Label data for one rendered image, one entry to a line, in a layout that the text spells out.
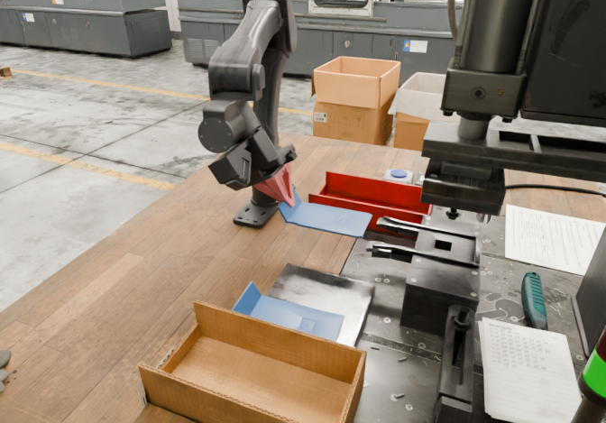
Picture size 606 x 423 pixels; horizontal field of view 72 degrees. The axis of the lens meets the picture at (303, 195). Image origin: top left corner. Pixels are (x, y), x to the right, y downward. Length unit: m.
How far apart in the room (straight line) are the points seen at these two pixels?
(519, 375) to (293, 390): 0.28
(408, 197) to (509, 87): 0.46
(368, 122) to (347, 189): 2.02
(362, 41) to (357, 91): 2.43
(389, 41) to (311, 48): 0.98
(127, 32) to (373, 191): 6.60
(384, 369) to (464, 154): 0.31
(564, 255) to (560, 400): 0.40
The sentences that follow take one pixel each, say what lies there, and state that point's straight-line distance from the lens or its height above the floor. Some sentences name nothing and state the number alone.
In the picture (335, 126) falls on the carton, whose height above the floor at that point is 0.34.
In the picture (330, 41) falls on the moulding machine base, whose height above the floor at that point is 0.53.
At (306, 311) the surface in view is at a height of 0.92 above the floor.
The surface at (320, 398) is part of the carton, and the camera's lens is 0.59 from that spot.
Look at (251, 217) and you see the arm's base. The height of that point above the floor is 0.91.
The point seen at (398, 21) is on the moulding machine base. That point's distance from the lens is 5.20.
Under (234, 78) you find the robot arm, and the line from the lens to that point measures 0.69.
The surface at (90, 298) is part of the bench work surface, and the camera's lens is 0.80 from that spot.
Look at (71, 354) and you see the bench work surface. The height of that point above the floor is 0.90.
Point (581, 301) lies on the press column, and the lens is 0.81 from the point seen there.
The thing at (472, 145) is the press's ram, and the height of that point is 1.18.
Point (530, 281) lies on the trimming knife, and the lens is 0.81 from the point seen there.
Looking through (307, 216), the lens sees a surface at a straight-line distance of 0.75.
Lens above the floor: 1.39
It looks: 29 degrees down
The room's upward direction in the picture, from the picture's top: straight up
